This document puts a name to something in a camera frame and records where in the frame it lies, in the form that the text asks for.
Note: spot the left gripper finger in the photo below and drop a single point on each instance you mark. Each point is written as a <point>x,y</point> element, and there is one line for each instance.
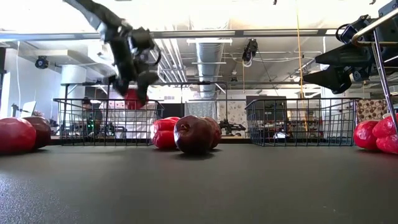
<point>147,82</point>
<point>120,85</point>

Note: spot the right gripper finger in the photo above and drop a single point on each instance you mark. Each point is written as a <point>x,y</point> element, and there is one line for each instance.
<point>335,79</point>
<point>345,56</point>

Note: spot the red bell pepper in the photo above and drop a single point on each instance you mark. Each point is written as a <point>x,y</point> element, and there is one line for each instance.
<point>132,99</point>
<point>363,137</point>
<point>163,133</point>

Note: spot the dark red apple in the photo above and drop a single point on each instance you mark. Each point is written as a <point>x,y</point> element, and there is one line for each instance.
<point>192,135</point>
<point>43,130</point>

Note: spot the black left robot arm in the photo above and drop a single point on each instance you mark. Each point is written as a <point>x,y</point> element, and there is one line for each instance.
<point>93,12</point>

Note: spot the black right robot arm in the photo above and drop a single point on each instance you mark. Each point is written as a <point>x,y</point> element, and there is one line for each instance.
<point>388,7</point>

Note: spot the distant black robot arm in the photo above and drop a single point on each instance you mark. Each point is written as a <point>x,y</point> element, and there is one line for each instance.
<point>231,127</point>

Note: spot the brown circle-patterned panel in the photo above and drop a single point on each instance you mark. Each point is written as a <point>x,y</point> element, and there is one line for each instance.
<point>371,109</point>

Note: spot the person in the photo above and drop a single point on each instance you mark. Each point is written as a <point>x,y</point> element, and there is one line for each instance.
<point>93,118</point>

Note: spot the gray overhead beam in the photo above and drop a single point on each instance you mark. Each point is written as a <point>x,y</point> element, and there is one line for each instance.
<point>174,34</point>

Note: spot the gray curtain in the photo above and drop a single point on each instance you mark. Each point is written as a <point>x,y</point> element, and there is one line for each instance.
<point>202,107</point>

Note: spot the pale patterned panel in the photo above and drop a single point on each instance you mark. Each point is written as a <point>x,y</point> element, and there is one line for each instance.
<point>236,112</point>

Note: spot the white laptop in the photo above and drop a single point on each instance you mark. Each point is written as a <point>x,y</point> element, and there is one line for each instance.
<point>29,109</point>

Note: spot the black table mat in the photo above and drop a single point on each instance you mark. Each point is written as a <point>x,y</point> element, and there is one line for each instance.
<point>199,186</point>

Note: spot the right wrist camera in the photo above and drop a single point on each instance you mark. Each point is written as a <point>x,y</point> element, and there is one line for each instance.
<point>351,31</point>

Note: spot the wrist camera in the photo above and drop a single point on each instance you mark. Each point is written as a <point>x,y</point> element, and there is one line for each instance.
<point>141,40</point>
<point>351,31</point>

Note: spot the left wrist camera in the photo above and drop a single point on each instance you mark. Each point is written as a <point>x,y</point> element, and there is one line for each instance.
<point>141,40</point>

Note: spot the silver air duct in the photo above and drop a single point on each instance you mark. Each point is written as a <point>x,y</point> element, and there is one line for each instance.
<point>209,53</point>

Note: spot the round black ceiling camera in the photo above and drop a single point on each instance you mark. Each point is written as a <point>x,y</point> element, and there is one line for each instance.
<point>41,62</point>

